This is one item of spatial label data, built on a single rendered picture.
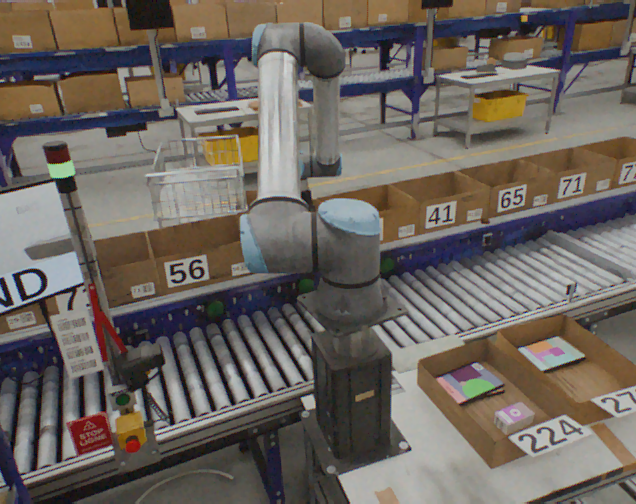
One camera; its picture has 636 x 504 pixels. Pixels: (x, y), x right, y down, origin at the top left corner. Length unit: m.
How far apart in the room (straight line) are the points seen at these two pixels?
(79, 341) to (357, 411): 0.76
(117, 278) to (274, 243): 1.00
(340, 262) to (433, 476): 0.67
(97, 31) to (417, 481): 5.66
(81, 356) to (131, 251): 0.92
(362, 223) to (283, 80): 0.49
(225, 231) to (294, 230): 1.22
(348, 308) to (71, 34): 5.47
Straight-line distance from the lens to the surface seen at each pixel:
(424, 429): 1.74
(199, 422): 1.82
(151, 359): 1.55
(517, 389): 1.92
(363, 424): 1.58
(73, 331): 1.55
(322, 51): 1.62
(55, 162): 1.37
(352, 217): 1.25
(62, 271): 1.59
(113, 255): 2.44
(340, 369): 1.42
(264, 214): 1.30
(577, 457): 1.77
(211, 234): 2.46
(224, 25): 6.65
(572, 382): 1.99
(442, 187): 2.91
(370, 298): 1.34
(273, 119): 1.45
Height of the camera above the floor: 1.98
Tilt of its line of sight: 27 degrees down
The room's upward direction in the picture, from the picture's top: 3 degrees counter-clockwise
